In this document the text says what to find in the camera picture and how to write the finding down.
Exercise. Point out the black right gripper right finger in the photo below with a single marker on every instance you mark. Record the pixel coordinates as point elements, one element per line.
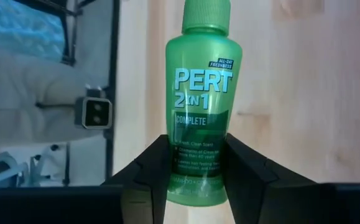
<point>248,180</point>

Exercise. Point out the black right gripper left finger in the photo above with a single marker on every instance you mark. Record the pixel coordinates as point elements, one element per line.
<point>145,180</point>

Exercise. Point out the green Pert shampoo bottle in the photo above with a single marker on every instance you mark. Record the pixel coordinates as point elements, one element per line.
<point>203,93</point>

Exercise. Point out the small black camera box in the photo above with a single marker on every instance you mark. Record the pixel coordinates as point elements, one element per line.
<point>94,112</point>

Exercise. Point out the black aluminium rig frame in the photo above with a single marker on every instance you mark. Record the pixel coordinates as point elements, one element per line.
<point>112,62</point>

